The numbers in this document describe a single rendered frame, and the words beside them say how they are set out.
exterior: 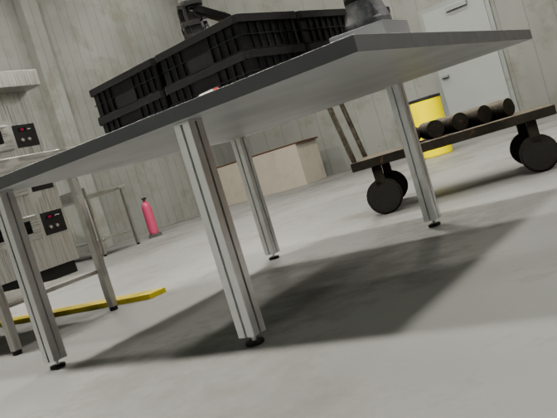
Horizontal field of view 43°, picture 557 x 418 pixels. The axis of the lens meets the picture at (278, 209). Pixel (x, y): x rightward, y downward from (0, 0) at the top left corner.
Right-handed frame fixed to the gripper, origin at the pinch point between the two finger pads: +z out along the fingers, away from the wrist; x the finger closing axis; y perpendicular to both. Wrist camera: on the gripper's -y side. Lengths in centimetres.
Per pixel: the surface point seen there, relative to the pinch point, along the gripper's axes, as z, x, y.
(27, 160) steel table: 2, -118, 82
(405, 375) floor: 85, 96, -4
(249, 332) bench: 80, 33, 18
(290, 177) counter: 66, -948, -205
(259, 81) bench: 17, 59, 0
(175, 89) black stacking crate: 4.8, -3.2, 14.8
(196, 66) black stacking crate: 1.0, 5.7, 7.2
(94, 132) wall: -96, -938, 84
